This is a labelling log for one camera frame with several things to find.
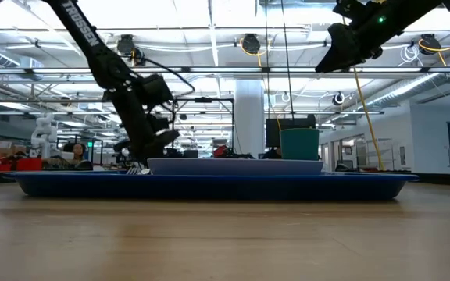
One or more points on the person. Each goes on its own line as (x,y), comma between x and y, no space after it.
(78,150)

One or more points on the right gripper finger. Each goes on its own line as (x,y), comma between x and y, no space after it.
(342,47)

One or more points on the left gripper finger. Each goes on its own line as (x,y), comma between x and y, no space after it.
(164,139)
(142,156)

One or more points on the blue plastic tray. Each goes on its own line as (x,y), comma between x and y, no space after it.
(209,187)

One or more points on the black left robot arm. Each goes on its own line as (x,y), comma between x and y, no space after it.
(92,43)

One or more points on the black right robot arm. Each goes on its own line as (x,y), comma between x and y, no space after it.
(416,17)

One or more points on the red machine part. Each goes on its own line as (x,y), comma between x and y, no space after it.
(221,151)

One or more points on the black monitor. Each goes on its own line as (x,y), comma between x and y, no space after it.
(272,134)

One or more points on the green plastic cup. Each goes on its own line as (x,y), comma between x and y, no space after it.
(299,144)

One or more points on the pale lavender round plate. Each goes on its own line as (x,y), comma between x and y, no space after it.
(236,167)

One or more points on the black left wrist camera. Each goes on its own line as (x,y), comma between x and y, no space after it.
(158,123)

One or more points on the red equipment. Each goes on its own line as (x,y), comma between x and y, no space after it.
(26,164)

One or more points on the black metal stand frame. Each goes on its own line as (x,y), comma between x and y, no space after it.
(209,100)

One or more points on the white building column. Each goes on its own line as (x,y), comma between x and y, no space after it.
(249,117)

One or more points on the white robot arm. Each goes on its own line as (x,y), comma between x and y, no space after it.
(44,132)

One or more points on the silver ventilation duct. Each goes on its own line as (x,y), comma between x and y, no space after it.
(412,87)

